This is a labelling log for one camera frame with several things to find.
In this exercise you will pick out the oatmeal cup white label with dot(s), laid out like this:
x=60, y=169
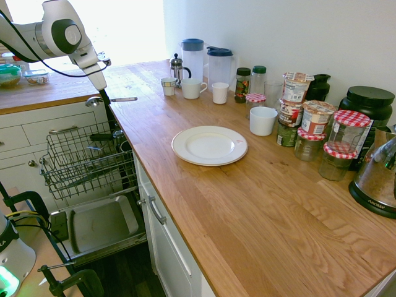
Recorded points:
x=296, y=88

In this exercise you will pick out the clear drinking glass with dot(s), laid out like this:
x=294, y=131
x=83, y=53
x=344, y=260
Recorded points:
x=273, y=92

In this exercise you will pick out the steel electric kettle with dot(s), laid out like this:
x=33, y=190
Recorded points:
x=376, y=182

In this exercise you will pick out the tall pitcher blue lid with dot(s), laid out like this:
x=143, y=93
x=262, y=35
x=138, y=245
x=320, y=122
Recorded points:
x=192, y=60

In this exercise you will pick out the spice jar black lid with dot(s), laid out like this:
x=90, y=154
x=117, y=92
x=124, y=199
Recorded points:
x=242, y=85

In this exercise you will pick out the silver cabinet knob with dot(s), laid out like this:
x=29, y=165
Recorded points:
x=141, y=202
x=31, y=163

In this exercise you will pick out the food container green lid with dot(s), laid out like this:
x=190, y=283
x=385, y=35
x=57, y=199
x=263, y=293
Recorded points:
x=9, y=75

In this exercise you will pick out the black shaker bottle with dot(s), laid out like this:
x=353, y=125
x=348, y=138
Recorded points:
x=318, y=88

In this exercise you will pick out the white robot base green light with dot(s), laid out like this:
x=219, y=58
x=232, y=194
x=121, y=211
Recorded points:
x=15, y=256

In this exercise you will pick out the small jar checked lid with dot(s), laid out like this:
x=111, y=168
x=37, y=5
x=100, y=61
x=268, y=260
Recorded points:
x=255, y=100

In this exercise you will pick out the glass jar checked lid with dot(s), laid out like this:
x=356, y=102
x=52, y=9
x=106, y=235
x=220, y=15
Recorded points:
x=309, y=145
x=335, y=165

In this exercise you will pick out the short pitcher blue lid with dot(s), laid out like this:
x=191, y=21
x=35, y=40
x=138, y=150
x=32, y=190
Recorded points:
x=220, y=68

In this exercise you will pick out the white bottle red cap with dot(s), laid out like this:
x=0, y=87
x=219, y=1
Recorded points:
x=9, y=57

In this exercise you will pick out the wide white mug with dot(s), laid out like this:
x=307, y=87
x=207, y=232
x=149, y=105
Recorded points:
x=262, y=122

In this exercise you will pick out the oatmeal cup red label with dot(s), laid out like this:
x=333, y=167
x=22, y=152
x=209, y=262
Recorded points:
x=316, y=117

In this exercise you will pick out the black protein powder tub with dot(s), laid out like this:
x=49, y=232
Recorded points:
x=369, y=105

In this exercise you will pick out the metal spoon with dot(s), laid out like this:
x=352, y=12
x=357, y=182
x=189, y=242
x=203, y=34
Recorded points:
x=92, y=101

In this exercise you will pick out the glass food container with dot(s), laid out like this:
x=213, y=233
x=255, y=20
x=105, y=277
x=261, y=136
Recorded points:
x=35, y=78

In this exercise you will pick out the black screw clamp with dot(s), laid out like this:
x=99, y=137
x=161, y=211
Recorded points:
x=34, y=199
x=77, y=281

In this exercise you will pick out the green tin can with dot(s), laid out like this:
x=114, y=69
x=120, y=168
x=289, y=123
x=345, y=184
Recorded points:
x=286, y=134

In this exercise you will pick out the white dinner plate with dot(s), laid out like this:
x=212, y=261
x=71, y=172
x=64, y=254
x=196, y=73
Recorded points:
x=209, y=145

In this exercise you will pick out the clear jar green lid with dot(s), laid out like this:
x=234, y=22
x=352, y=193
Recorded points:
x=258, y=80

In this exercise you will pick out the small patterned cup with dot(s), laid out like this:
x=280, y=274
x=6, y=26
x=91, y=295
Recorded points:
x=169, y=86

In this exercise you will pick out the tall jar checked lid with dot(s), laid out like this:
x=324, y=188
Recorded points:
x=349, y=133

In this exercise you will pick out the glass french press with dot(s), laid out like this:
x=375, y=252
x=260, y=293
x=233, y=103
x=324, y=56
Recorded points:
x=178, y=69

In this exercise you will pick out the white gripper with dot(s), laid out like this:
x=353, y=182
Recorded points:
x=95, y=75

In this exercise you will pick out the white ribbed cup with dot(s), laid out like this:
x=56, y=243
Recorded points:
x=220, y=93

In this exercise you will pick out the oatmeal cup dark label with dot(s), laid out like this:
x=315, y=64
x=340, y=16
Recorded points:
x=290, y=114

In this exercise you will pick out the open dishwasher door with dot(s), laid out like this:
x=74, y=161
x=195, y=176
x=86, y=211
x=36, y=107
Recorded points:
x=102, y=222

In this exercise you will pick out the black utensil in rack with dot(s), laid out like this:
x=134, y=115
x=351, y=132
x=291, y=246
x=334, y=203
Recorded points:
x=102, y=136

